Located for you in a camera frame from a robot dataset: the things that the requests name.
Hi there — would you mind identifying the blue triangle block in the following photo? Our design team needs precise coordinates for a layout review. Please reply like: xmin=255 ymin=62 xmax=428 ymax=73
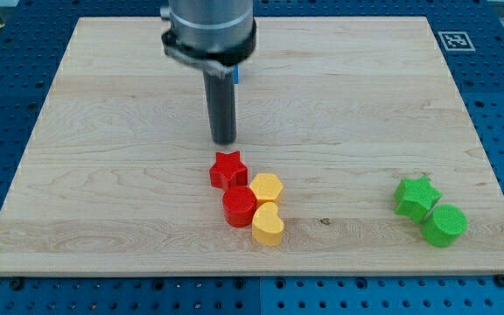
xmin=234 ymin=65 xmax=240 ymax=85

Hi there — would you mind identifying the white fiducial marker tag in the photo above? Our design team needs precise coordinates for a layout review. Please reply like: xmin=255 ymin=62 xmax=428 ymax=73
xmin=437 ymin=31 xmax=475 ymax=52

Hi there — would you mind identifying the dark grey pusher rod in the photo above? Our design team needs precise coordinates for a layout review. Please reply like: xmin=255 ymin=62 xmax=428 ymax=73
xmin=203 ymin=73 xmax=236 ymax=145

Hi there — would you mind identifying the red cylinder block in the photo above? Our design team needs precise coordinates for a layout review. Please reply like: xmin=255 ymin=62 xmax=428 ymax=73
xmin=222 ymin=185 xmax=257 ymax=228

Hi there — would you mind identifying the red star block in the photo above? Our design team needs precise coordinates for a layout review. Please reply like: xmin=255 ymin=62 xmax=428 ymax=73
xmin=209 ymin=151 xmax=249 ymax=191

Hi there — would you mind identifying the yellow hexagon block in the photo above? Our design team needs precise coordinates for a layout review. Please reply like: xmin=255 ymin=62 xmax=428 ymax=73
xmin=249 ymin=173 xmax=284 ymax=206

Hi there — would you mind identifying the yellow heart block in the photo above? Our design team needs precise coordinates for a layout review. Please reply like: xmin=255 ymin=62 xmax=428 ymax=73
xmin=252 ymin=202 xmax=285 ymax=247

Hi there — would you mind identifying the green star block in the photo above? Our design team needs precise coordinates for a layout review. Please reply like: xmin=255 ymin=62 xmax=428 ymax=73
xmin=394 ymin=176 xmax=442 ymax=223

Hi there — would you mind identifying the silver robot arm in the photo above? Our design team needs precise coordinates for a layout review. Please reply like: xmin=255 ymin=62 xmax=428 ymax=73
xmin=161 ymin=0 xmax=256 ymax=144

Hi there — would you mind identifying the green cylinder block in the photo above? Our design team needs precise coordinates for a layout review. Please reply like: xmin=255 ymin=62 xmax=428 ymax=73
xmin=421 ymin=204 xmax=468 ymax=248

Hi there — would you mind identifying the wooden board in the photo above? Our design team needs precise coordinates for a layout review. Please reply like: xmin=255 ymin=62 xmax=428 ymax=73
xmin=0 ymin=17 xmax=504 ymax=277

